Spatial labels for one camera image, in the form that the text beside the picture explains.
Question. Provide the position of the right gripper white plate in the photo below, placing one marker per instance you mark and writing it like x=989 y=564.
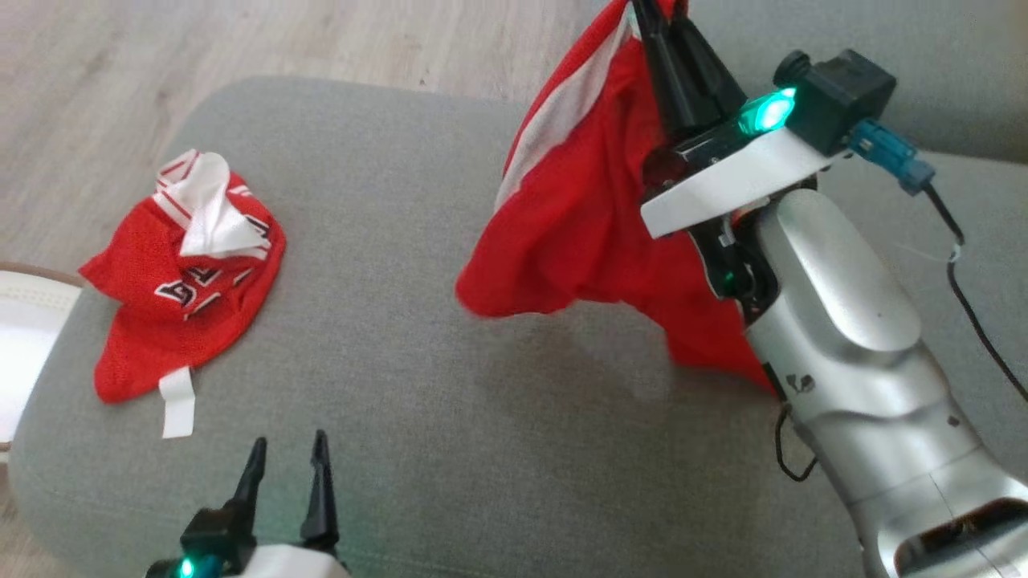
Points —
x=747 y=172

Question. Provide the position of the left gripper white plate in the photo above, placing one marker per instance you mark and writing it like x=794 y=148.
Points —
x=281 y=563

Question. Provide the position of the red shorts with white stripe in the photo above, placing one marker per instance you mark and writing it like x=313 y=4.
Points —
x=578 y=225

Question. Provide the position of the red jersey with black numbers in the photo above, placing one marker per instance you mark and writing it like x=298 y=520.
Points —
x=144 y=337

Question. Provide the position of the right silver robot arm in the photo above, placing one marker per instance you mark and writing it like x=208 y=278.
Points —
x=851 y=361

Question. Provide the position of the grey fabric sofa ottoman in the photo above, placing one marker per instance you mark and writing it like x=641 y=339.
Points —
x=401 y=321

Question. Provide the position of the white round laundry basket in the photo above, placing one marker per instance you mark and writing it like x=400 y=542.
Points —
x=24 y=337

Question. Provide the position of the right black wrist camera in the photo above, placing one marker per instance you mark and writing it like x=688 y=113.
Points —
x=843 y=96

